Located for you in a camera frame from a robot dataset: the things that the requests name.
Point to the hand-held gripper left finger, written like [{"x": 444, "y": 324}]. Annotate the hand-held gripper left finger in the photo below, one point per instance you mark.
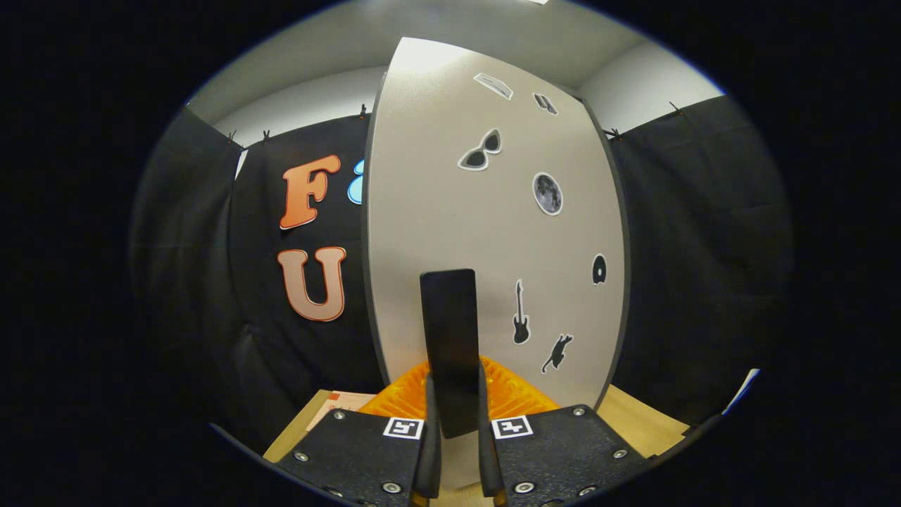
[{"x": 428, "y": 465}]

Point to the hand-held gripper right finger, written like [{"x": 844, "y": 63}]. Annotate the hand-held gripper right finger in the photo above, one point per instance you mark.
[{"x": 489, "y": 465}]

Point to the beige shoe cabinet door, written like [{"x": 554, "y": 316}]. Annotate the beige shoe cabinet door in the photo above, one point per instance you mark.
[{"x": 436, "y": 176}]

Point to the beige cover book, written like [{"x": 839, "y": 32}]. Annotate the beige cover book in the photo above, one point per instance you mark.
[{"x": 348, "y": 403}]

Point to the black backdrop cloth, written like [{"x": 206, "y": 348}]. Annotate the black backdrop cloth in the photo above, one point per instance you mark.
[{"x": 704, "y": 246}]

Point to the row of black cloth clips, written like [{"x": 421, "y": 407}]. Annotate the row of black cloth clips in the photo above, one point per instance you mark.
[{"x": 362, "y": 111}]

